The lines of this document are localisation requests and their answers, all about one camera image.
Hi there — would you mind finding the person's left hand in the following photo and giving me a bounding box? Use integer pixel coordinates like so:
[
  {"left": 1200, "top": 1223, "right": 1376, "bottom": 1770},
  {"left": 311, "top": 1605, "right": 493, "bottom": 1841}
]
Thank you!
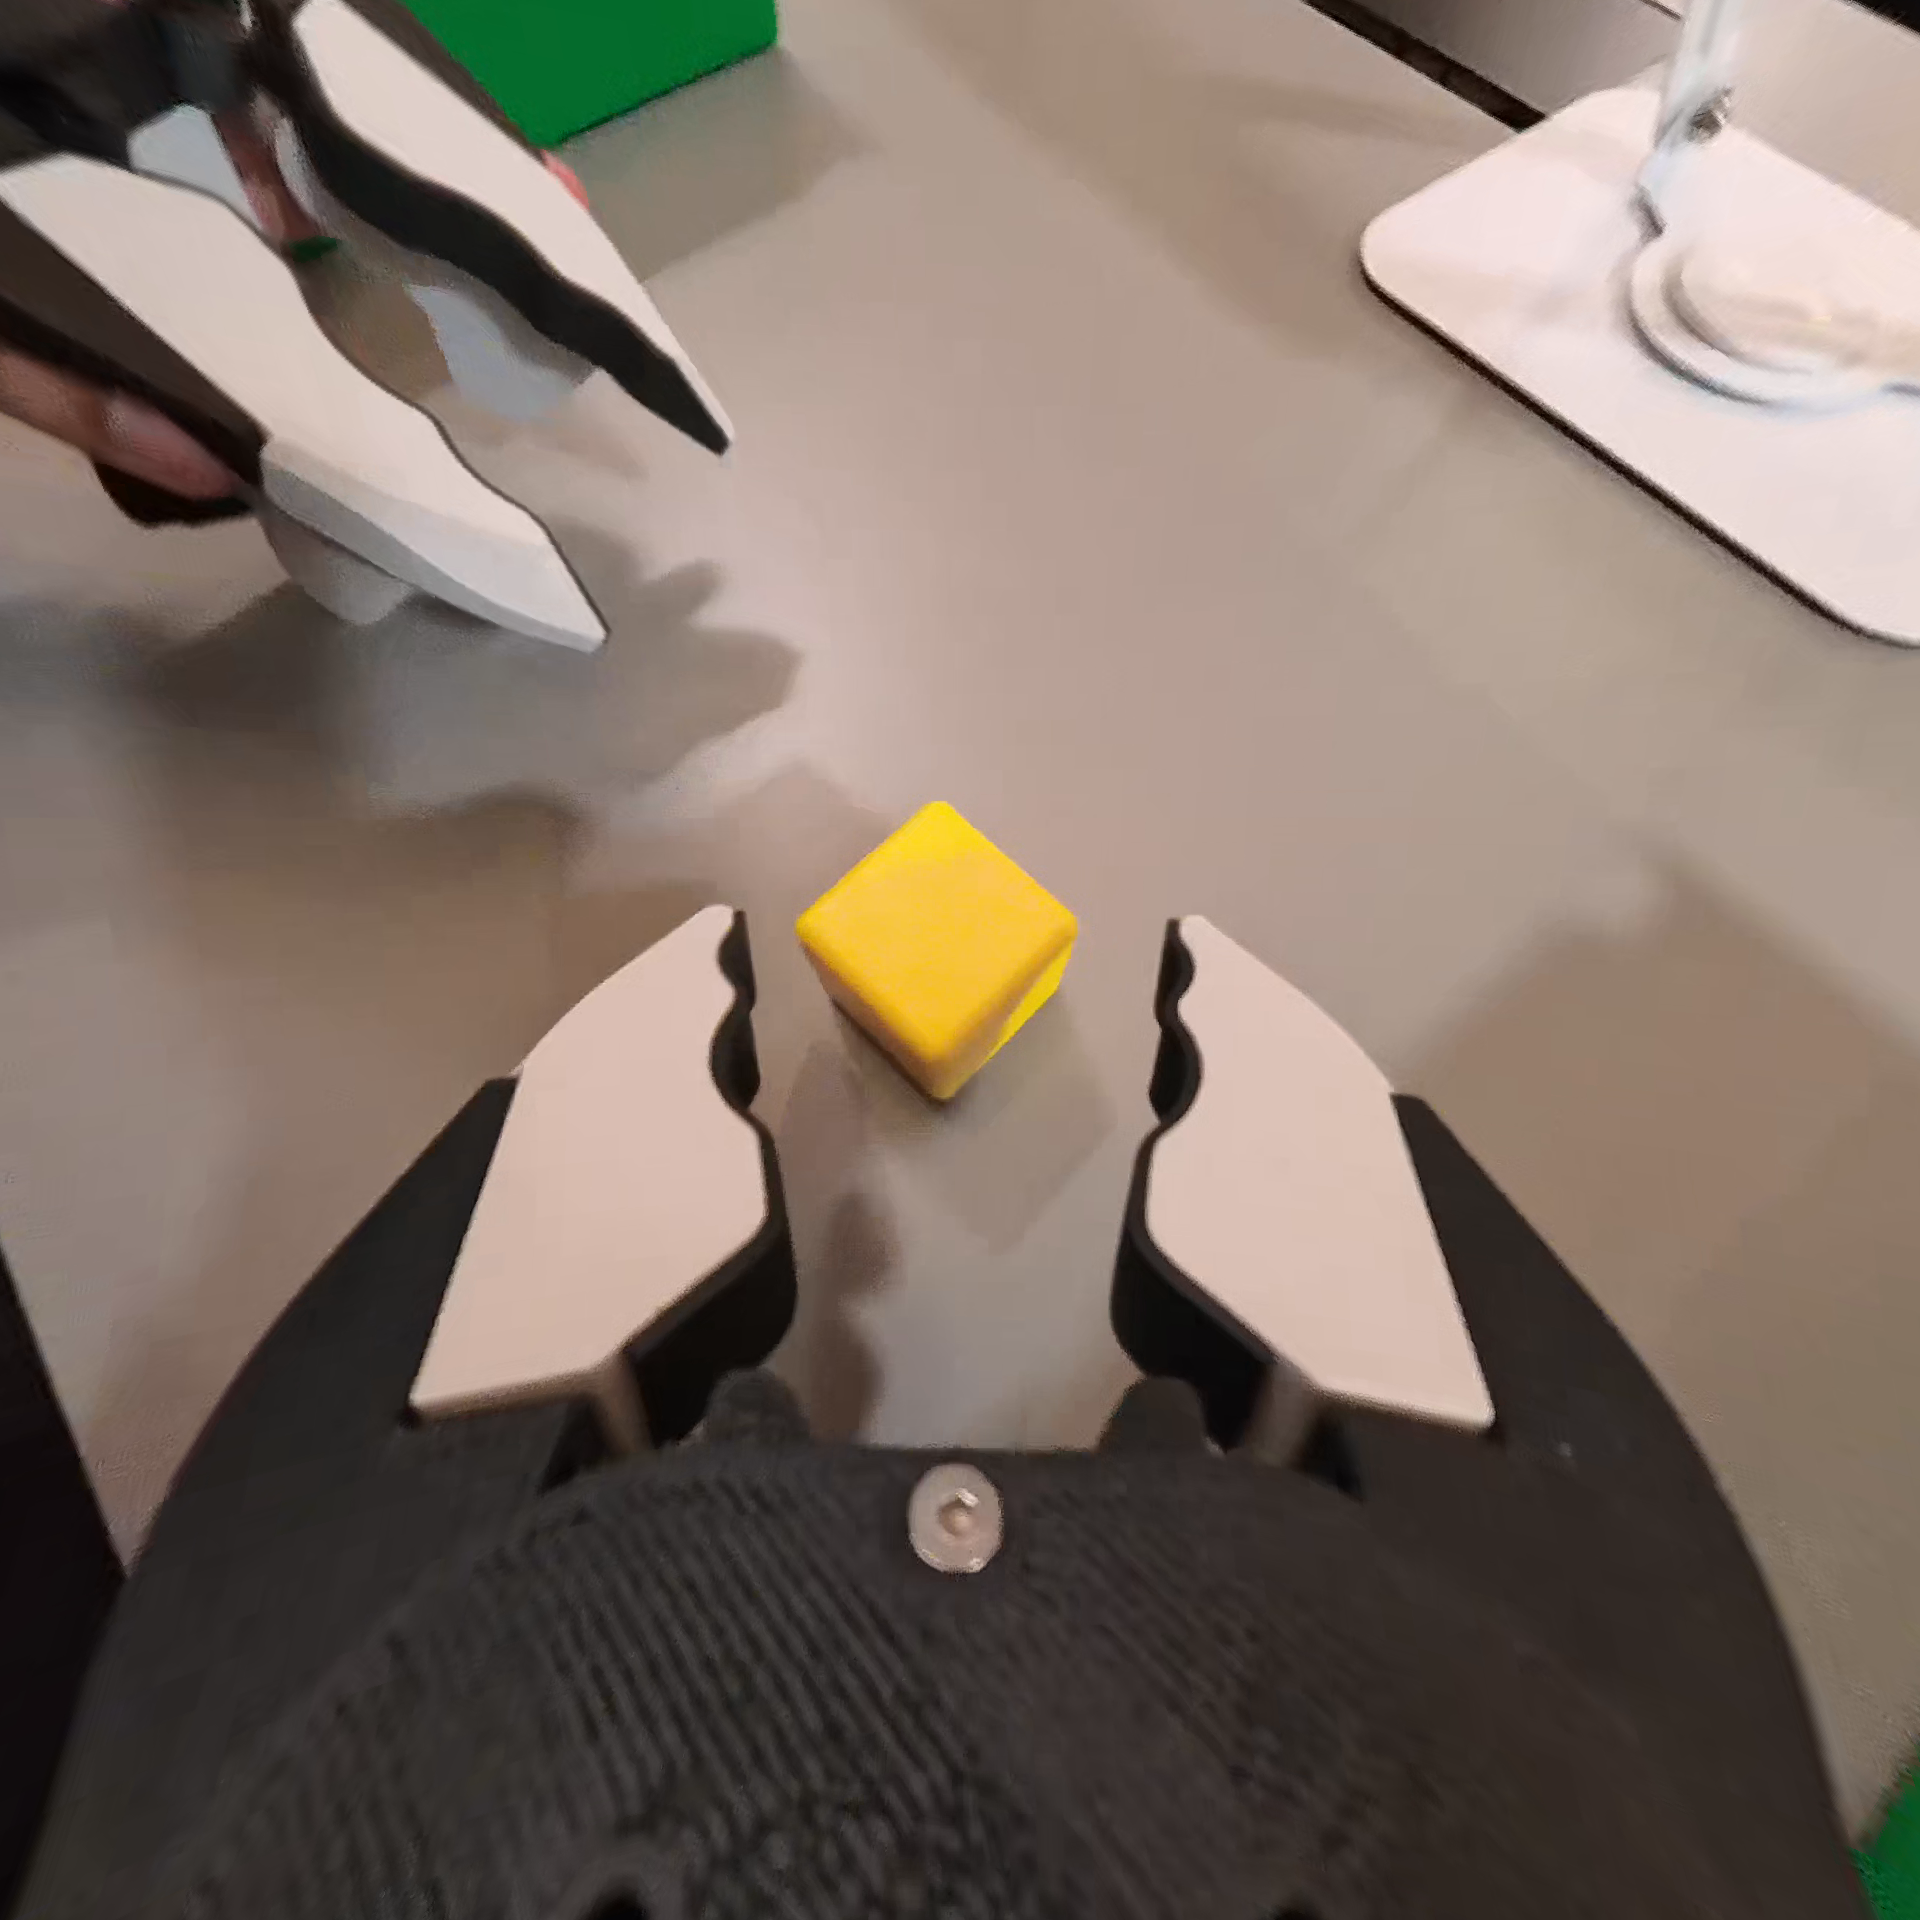
[{"left": 0, "top": 346, "right": 248, "bottom": 510}]

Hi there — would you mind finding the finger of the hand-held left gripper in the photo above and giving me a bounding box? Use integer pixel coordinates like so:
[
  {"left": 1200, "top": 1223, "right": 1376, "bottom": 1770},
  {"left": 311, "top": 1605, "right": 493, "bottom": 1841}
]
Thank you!
[
  {"left": 0, "top": 150, "right": 611, "bottom": 655},
  {"left": 296, "top": 0, "right": 736, "bottom": 459}
]

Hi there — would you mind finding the person's dark clothed body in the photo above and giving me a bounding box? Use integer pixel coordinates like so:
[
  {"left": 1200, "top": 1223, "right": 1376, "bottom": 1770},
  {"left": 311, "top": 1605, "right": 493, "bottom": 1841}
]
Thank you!
[{"left": 0, "top": 1246, "right": 128, "bottom": 1890}]

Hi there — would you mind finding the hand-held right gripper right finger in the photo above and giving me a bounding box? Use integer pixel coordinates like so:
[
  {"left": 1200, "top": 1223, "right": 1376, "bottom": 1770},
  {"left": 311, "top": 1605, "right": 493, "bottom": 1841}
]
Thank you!
[{"left": 1114, "top": 915, "right": 1500, "bottom": 1490}]

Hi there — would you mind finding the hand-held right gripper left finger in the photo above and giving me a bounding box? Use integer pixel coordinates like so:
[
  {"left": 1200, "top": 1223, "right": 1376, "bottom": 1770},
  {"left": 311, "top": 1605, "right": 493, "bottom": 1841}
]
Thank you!
[{"left": 405, "top": 908, "right": 798, "bottom": 1466}]

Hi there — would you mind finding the yellow cube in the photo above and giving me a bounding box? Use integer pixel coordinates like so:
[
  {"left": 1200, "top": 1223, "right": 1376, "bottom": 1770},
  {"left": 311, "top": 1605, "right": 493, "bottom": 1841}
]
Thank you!
[{"left": 795, "top": 800, "right": 1085, "bottom": 1104}]

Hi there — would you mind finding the document stand with white base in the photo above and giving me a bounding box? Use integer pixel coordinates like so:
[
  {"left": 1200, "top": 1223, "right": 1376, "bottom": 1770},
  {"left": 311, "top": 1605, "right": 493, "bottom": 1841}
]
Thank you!
[{"left": 1360, "top": 0, "right": 1920, "bottom": 645}]

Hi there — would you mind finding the black desk mat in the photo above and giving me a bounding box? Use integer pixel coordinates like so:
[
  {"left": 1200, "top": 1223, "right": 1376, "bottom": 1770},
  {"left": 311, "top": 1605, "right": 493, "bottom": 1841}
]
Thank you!
[{"left": 1302, "top": 0, "right": 1546, "bottom": 128}]

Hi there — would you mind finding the green plastic bin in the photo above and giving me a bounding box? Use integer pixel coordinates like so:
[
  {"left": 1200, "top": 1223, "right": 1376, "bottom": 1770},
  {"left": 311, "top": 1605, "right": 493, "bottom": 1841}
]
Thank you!
[
  {"left": 397, "top": 0, "right": 784, "bottom": 148},
  {"left": 1851, "top": 1765, "right": 1920, "bottom": 1920}
]

